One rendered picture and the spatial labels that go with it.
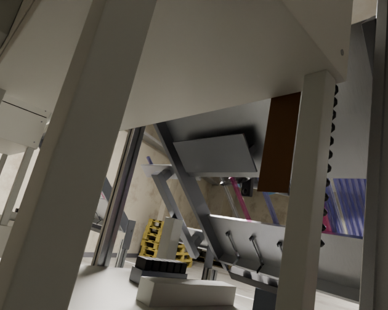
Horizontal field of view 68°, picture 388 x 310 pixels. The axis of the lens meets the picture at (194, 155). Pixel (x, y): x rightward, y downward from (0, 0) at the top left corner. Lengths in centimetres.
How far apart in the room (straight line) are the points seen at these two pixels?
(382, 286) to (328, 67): 28
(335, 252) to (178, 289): 48
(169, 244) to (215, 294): 59
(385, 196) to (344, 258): 51
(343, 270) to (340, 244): 10
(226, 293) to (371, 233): 42
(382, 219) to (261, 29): 29
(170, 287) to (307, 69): 48
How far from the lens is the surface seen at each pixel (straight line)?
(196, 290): 70
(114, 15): 19
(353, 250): 91
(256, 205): 1030
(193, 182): 111
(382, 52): 56
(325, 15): 41
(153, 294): 63
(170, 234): 130
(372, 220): 46
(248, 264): 118
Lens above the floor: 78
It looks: 14 degrees up
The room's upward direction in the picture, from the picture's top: 12 degrees clockwise
